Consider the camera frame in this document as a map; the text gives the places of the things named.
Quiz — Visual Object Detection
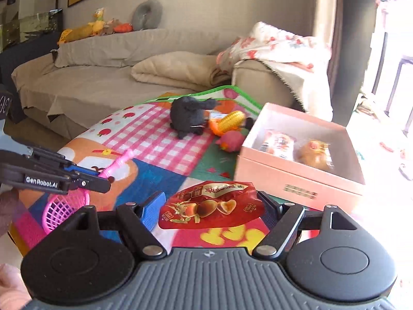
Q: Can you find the pink plastic basket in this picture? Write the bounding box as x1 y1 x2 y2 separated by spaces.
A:
42 149 134 235

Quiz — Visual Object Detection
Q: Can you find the brown small plush toy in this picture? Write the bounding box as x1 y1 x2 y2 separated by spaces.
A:
101 18 122 36

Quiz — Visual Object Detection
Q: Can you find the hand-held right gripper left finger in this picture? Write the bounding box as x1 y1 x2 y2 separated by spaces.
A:
69 191 169 260

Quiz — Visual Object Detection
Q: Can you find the grey neck pillow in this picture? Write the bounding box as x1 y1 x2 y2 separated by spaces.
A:
132 0 164 32

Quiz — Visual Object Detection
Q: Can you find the brown curtain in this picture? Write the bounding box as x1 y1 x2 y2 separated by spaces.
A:
332 0 344 72

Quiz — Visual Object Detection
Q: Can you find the white fringed cloth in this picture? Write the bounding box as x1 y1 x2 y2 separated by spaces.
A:
263 59 333 122

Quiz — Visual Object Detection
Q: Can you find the beige folded blanket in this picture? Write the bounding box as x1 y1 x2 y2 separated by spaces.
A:
131 52 232 93

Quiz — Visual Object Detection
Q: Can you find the yellow toy corn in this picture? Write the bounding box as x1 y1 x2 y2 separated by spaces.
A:
209 110 248 136

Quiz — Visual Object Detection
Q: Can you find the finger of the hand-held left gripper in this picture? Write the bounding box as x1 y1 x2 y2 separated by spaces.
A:
0 164 112 196
0 146 100 177

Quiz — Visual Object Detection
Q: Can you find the person's left hand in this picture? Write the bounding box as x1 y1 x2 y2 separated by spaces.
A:
0 189 20 237

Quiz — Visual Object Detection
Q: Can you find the yellow plush toy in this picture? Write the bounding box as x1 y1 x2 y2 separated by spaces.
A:
57 8 108 46

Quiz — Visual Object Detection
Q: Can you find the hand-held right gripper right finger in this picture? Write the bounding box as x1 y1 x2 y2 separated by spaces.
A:
252 190 355 260

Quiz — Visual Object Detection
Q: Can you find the pink cardboard box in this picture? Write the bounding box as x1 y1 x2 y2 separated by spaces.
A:
235 103 367 212

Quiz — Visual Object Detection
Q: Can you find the black plush toy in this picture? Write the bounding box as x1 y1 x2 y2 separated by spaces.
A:
170 96 220 140

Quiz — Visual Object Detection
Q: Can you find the beige sofa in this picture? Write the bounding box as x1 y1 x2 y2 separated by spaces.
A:
11 27 333 140

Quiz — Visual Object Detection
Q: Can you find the pink toy fruit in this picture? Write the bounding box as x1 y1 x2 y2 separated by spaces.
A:
216 129 250 153

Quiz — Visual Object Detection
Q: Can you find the red snack packet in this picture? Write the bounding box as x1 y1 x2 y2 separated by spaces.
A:
158 181 267 230

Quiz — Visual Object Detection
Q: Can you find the person's pink clothing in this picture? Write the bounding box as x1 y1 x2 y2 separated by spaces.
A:
0 263 31 310

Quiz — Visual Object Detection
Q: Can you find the colourful play mat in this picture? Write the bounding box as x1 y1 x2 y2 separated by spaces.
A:
10 86 365 259

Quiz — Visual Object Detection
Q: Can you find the glass fish tank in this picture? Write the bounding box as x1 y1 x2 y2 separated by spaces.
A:
0 0 64 53

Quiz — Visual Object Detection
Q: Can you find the floral blanket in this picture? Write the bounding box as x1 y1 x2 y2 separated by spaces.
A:
216 21 333 81

